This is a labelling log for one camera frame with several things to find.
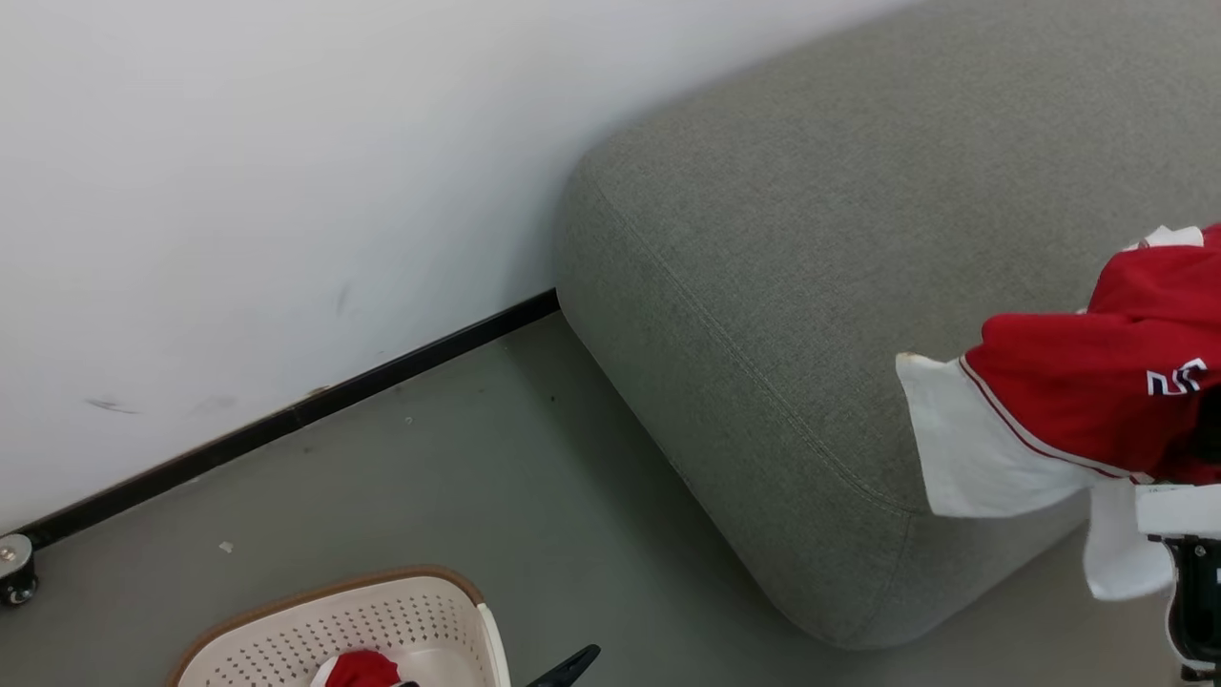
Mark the white perforated laundry basket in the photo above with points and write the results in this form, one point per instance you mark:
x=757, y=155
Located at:
x=420, y=615

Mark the grey fabric sofa cushion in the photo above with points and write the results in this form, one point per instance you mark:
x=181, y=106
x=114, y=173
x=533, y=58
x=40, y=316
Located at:
x=858, y=239

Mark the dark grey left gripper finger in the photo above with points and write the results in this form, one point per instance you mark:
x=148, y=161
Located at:
x=565, y=666

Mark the red shorts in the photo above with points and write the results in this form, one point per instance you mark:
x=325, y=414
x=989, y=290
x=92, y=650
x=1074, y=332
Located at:
x=361, y=670

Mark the small black caster wheel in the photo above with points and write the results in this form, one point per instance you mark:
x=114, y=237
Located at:
x=16, y=571

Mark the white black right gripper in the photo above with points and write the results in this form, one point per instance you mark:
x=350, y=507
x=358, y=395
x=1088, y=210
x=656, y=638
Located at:
x=1197, y=572

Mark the red white sports jersey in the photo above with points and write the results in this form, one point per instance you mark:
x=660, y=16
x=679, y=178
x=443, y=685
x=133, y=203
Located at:
x=1097, y=401

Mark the black baseboard strip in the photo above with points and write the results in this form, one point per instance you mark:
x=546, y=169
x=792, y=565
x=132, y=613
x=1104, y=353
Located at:
x=286, y=420

